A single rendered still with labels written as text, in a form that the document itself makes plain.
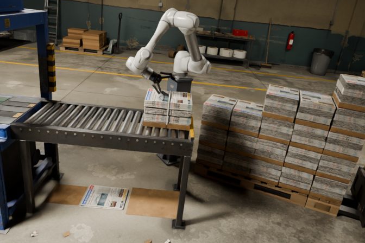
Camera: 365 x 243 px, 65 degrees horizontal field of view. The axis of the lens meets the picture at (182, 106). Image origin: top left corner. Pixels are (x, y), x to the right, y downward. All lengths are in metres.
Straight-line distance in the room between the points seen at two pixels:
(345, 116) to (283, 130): 0.52
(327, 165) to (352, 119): 0.49
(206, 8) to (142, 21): 2.01
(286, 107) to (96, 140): 1.67
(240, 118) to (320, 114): 0.70
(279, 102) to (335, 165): 0.76
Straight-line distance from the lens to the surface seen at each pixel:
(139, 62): 2.11
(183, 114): 2.25
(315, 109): 2.78
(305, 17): 9.98
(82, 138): 2.25
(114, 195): 2.86
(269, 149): 2.92
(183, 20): 2.45
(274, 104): 2.77
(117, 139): 2.18
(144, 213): 2.70
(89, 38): 8.64
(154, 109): 2.24
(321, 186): 3.10
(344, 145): 2.92
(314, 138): 2.88
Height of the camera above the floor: 1.80
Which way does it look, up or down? 21 degrees down
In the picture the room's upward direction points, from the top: 7 degrees clockwise
